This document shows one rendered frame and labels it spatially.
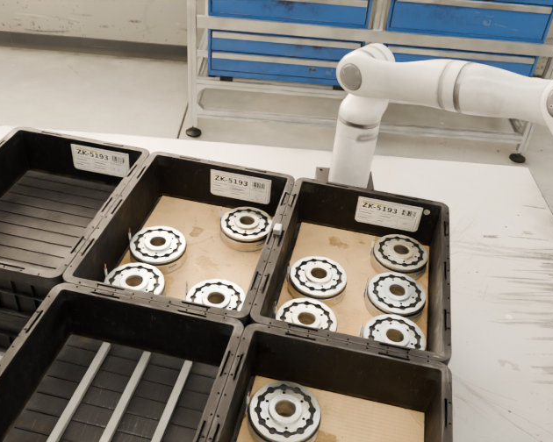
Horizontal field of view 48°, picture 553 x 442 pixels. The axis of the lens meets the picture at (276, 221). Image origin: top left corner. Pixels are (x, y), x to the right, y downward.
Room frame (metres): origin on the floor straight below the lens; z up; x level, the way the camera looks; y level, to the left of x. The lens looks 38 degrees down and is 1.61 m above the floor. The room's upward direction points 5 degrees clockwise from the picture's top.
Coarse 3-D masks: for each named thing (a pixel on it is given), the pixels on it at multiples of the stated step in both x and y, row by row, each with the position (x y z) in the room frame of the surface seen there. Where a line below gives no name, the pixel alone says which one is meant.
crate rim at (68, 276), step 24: (144, 168) 1.01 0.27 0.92; (240, 168) 1.02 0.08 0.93; (288, 192) 0.96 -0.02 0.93; (96, 240) 0.77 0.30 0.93; (72, 264) 0.71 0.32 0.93; (264, 264) 0.75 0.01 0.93; (96, 288) 0.66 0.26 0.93; (120, 288) 0.66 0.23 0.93; (216, 312) 0.63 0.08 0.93; (240, 312) 0.64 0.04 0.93
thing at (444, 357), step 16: (368, 192) 0.98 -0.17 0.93; (384, 192) 0.99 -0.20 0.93; (288, 208) 0.91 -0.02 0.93; (448, 208) 0.95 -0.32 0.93; (288, 224) 0.86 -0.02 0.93; (448, 224) 0.91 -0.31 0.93; (448, 240) 0.85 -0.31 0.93; (272, 256) 0.77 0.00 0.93; (448, 256) 0.81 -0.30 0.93; (272, 272) 0.73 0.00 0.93; (448, 272) 0.77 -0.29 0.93; (448, 288) 0.73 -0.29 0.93; (256, 304) 0.66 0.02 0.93; (448, 304) 0.69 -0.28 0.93; (256, 320) 0.62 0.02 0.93; (272, 320) 0.63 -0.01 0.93; (448, 320) 0.66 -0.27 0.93; (320, 336) 0.61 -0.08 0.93; (336, 336) 0.61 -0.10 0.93; (352, 336) 0.61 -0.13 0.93; (448, 336) 0.63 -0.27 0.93; (400, 352) 0.59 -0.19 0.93; (416, 352) 0.59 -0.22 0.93; (448, 352) 0.60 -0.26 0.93
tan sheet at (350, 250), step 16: (304, 224) 0.99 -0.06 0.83; (304, 240) 0.94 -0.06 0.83; (320, 240) 0.94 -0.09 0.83; (336, 240) 0.95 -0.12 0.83; (352, 240) 0.95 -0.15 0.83; (368, 240) 0.96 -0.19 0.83; (304, 256) 0.89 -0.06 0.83; (320, 256) 0.90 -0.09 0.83; (336, 256) 0.90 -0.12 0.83; (352, 256) 0.90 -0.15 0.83; (368, 256) 0.91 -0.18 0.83; (352, 272) 0.86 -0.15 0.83; (368, 272) 0.86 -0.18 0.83; (352, 288) 0.82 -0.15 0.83; (336, 304) 0.77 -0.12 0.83; (352, 304) 0.77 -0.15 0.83; (352, 320) 0.74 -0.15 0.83; (368, 320) 0.74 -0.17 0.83
